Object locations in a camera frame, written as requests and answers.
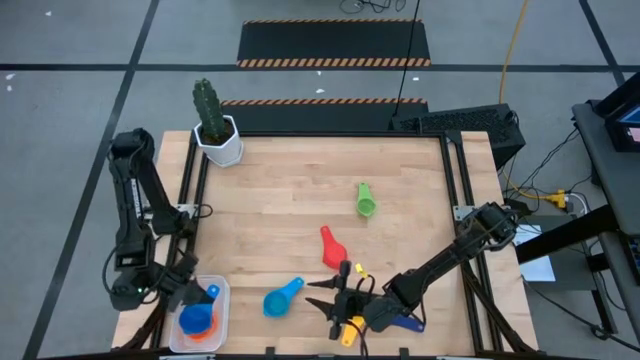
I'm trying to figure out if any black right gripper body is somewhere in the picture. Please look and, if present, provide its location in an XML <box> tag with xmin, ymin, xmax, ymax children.
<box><xmin>328</xmin><ymin>259</ymin><xmax>381</xmax><ymax>341</ymax></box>

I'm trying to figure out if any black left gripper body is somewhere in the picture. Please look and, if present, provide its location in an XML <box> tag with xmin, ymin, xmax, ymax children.
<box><xmin>167</xmin><ymin>252</ymin><xmax>200</xmax><ymax>312</ymax></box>

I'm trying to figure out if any large blue measuring cup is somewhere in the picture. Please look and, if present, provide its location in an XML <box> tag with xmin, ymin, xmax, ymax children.
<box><xmin>178</xmin><ymin>284</ymin><xmax>221</xmax><ymax>336</ymax></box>

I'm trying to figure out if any yellow measuring cup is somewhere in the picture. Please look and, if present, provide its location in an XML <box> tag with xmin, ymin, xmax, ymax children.
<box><xmin>341</xmin><ymin>314</ymin><xmax>366</xmax><ymax>348</ymax></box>

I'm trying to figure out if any red measuring cup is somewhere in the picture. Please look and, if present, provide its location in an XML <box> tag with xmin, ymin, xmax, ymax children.
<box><xmin>319</xmin><ymin>225</ymin><xmax>349</xmax><ymax>271</ymax></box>

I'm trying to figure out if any orange measuring cup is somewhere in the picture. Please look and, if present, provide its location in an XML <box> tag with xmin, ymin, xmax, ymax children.
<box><xmin>187</xmin><ymin>312</ymin><xmax>220</xmax><ymax>344</ymax></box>

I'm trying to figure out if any light blue measuring cup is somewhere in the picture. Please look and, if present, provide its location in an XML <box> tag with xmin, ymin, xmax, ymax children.
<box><xmin>262</xmin><ymin>276</ymin><xmax>305</xmax><ymax>319</ymax></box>

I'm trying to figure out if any small navy measuring cup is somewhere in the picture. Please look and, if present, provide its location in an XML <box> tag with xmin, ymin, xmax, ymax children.
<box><xmin>389</xmin><ymin>313</ymin><xmax>426</xmax><ymax>334</ymax></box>

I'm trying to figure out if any green measuring cup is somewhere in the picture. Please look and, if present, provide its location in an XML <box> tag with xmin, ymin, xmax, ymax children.
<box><xmin>355</xmin><ymin>182</ymin><xmax>378</xmax><ymax>218</ymax></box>

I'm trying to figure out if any white plastic basket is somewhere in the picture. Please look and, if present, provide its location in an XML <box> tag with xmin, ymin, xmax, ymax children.
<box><xmin>168</xmin><ymin>274</ymin><xmax>231</xmax><ymax>354</ymax></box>

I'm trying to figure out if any white hexagonal plant pot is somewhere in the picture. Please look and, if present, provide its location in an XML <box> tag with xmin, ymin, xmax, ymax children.
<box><xmin>193</xmin><ymin>114</ymin><xmax>245</xmax><ymax>168</ymax></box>

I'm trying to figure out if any black hazard-striped floor mat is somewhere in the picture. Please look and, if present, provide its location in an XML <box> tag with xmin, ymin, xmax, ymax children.
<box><xmin>219</xmin><ymin>97</ymin><xmax>430</xmax><ymax>134</ymax></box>
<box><xmin>236</xmin><ymin>18</ymin><xmax>432</xmax><ymax>69</ymax></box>

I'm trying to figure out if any green cactus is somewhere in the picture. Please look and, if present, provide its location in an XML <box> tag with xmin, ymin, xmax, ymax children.
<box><xmin>192</xmin><ymin>77</ymin><xmax>227</xmax><ymax>144</ymax></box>

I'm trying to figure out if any white paper sheet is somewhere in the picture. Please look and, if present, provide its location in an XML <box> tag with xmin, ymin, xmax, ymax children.
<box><xmin>509</xmin><ymin>223</ymin><xmax>557</xmax><ymax>283</ymax></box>

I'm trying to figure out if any black computer case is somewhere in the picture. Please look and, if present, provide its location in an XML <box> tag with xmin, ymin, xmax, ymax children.
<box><xmin>389</xmin><ymin>103</ymin><xmax>527</xmax><ymax>170</ymax></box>

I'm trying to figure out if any grey side desk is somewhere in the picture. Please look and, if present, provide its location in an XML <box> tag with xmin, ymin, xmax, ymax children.
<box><xmin>514</xmin><ymin>99</ymin><xmax>640</xmax><ymax>341</ymax></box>

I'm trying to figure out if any black monitor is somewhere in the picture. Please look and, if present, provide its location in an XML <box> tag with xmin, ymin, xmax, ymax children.
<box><xmin>594</xmin><ymin>71</ymin><xmax>640</xmax><ymax>154</ymax></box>

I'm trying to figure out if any black aluminium table frame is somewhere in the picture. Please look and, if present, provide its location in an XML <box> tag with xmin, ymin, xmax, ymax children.
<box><xmin>119</xmin><ymin>130</ymin><xmax>539</xmax><ymax>357</ymax></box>

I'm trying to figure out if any black hanging cable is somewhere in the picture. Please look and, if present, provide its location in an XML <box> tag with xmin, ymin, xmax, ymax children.
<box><xmin>393</xmin><ymin>0</ymin><xmax>421</xmax><ymax>117</ymax></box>

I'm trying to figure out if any black coiled floor cable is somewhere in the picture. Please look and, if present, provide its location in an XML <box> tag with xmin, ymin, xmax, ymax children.
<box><xmin>339</xmin><ymin>0</ymin><xmax>406</xmax><ymax>15</ymax></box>

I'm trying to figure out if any yellow hanging cable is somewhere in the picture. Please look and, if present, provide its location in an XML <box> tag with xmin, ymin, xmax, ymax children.
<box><xmin>498</xmin><ymin>0</ymin><xmax>556</xmax><ymax>201</ymax></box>

